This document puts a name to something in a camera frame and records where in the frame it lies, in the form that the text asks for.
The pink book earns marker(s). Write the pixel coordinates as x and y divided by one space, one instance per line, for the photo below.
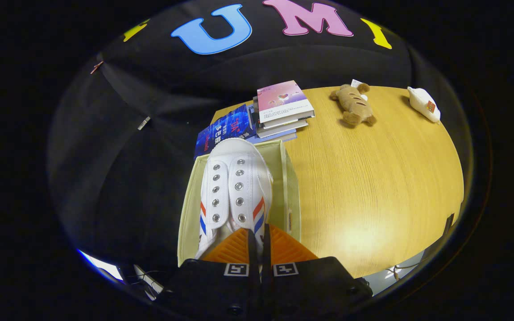
281 98

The red cloth clip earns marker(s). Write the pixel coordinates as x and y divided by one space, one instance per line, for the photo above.
97 67

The black backdrop cloth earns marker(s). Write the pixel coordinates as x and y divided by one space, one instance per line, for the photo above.
118 178

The grey book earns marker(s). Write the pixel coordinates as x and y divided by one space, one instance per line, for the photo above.
283 127

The lavender book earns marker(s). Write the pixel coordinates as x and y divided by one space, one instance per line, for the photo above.
279 137

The white plush toy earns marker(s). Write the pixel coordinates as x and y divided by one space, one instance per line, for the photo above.
422 104

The blue book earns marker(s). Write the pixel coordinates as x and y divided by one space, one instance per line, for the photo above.
223 129

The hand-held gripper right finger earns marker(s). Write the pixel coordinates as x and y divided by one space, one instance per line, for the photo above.
267 276

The lit computer monitor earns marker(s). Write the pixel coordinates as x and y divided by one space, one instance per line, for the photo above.
105 267

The cream fabric storage box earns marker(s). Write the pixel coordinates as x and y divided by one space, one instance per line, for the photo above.
190 223

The silver cloth clip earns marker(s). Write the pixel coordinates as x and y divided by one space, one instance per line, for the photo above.
144 123

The white striped canvas shoe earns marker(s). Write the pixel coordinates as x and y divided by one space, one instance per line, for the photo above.
234 178

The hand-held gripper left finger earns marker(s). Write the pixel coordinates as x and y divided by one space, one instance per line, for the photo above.
253 276

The brown plush toy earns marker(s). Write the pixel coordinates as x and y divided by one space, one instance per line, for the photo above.
355 104

